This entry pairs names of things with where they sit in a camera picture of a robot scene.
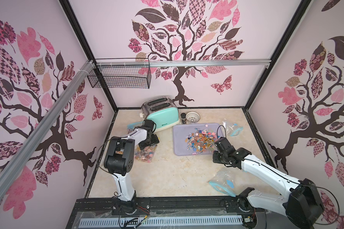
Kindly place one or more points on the lavender plastic tray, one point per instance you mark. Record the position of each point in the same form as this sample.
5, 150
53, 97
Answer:
180, 133

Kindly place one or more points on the white sink strainer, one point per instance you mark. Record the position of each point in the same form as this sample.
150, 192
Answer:
192, 117

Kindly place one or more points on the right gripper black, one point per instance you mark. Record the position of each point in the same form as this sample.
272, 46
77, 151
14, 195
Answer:
220, 146

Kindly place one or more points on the aluminium rail left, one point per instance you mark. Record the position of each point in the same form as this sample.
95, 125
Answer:
19, 160

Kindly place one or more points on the candy bag near toaster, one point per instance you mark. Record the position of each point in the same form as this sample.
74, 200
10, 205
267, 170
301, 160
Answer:
131, 128

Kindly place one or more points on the candy bag blue zip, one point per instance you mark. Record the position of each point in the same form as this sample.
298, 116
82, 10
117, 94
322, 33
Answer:
227, 181
232, 129

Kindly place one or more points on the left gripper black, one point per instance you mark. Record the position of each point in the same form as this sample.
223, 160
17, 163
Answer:
155, 140

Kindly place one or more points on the black base frame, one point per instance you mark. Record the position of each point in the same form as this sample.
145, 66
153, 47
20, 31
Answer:
93, 208

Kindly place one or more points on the aluminium rail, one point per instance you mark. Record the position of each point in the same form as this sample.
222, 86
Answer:
19, 160
238, 62

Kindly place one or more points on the white cable duct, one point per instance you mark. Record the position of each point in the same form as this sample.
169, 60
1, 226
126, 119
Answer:
159, 222

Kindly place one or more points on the black wire basket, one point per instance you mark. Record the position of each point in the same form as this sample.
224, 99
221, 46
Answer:
131, 73

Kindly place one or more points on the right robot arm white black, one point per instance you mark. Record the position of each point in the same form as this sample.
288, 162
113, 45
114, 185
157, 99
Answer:
298, 200

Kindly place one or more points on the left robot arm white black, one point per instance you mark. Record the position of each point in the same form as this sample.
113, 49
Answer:
119, 160

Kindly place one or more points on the candy bag blue zip front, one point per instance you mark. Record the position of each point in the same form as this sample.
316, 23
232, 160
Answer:
232, 129

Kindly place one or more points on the aluminium rail back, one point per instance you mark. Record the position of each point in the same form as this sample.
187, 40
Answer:
238, 62

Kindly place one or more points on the mint green toaster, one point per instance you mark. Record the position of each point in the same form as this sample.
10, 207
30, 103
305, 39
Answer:
162, 111

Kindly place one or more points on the pile of candies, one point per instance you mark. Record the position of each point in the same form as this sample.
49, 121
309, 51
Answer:
201, 141

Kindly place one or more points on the small dark spice jar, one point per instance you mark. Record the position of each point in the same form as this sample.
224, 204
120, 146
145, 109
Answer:
183, 118

